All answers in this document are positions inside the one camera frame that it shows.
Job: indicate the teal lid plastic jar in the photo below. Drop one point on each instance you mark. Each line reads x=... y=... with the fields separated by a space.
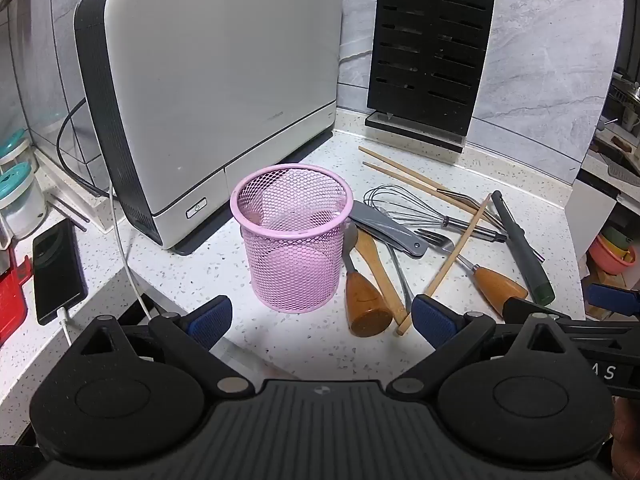
x=20 y=200
x=12 y=147

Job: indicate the steel tongs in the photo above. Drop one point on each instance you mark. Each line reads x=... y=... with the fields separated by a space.
x=470 y=207

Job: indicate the white black countertop appliance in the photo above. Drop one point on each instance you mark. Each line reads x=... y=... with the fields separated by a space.
x=225 y=85

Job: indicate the wooden spatula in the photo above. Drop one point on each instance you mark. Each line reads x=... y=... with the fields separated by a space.
x=377 y=265

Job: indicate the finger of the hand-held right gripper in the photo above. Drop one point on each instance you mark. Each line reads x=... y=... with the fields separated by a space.
x=612 y=300
x=517 y=306

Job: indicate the black slotted knife block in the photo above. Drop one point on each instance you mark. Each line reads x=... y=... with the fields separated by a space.
x=425 y=60

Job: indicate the black smartphone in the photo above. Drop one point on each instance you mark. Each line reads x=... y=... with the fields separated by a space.
x=57 y=270

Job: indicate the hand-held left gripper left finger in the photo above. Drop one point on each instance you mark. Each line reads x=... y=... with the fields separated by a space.
x=210 y=317

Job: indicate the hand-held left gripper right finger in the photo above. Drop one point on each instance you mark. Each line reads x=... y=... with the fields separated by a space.
x=435 y=320

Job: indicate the pink plastic bowl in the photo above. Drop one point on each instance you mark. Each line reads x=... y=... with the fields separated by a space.
x=610 y=260

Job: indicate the thin metal rod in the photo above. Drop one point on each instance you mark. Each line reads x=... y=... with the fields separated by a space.
x=67 y=217
x=72 y=208

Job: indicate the wooden chopstick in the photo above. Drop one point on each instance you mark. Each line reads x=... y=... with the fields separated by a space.
x=400 y=177
x=400 y=167
x=452 y=257

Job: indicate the red box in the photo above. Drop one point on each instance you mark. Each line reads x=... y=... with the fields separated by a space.
x=12 y=300

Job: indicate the pink mesh utensil holder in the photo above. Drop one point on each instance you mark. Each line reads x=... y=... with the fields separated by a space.
x=292 y=250

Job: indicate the white cup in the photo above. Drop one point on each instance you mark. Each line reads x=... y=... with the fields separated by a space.
x=631 y=119

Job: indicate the gray plastic spatula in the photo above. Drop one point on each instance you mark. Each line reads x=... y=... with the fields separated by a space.
x=387 y=232

